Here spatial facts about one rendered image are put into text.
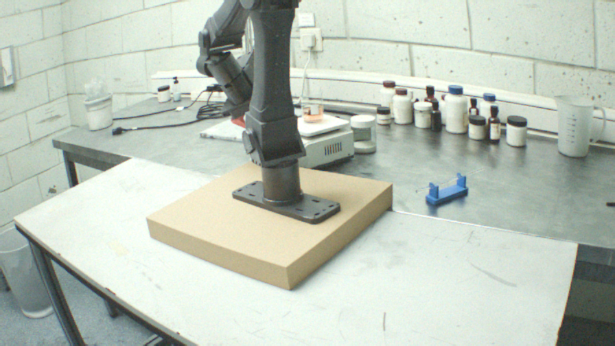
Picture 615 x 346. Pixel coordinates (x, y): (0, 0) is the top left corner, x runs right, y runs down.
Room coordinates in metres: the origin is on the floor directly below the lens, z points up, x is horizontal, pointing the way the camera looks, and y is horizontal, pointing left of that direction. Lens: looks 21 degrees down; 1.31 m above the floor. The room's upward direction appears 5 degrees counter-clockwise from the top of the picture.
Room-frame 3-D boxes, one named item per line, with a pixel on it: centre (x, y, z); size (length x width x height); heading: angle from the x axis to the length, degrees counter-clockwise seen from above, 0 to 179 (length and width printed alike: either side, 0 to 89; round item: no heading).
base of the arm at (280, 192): (0.84, 0.04, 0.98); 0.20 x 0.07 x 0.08; 47
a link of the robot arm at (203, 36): (1.06, 0.17, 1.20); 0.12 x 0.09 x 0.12; 29
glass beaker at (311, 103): (1.17, -0.02, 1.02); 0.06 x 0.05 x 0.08; 38
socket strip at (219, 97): (1.90, 0.26, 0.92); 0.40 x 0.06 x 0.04; 54
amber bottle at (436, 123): (1.34, -0.36, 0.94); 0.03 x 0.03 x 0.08
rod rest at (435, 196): (0.90, -0.27, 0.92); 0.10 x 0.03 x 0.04; 115
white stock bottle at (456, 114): (1.32, -0.43, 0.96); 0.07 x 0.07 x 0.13
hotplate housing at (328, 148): (1.15, 0.00, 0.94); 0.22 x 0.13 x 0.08; 123
